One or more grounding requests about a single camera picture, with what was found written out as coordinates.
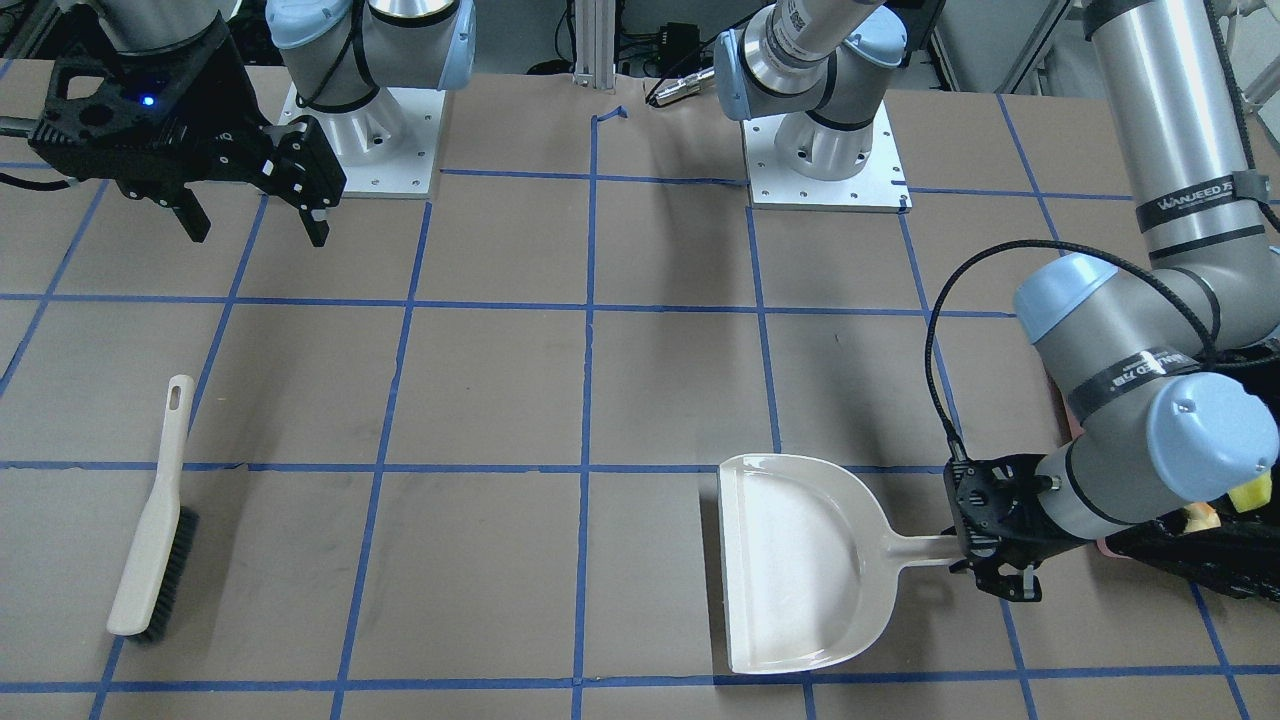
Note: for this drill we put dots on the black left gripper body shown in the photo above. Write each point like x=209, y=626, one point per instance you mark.
x=1040, y=532

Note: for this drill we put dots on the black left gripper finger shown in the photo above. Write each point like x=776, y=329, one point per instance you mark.
x=1021, y=586
x=981, y=561

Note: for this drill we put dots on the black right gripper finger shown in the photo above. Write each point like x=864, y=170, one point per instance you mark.
x=315, y=224
x=192, y=217

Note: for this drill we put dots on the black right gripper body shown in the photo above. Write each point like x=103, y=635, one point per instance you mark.
x=232, y=152

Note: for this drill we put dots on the white plastic dustpan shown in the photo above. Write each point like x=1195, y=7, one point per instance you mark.
x=810, y=563

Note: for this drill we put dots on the white brush black bristles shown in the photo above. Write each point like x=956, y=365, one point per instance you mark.
x=165, y=533

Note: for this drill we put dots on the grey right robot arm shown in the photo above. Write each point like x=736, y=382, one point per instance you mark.
x=340, y=54

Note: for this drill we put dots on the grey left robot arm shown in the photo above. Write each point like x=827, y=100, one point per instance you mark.
x=1143, y=354

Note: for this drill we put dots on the pink bin with black bag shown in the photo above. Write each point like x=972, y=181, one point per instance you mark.
x=1200, y=550

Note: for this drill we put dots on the beige curved bread piece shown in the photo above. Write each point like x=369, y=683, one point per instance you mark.
x=1200, y=516

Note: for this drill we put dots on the yellow sponge piece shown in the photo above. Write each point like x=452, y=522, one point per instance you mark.
x=1253, y=495

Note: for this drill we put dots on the black power adapter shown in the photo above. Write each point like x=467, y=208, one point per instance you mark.
x=677, y=49

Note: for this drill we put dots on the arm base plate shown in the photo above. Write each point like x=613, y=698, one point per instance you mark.
x=388, y=149
x=795, y=163

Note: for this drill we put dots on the aluminium frame post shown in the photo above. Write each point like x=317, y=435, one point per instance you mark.
x=594, y=44

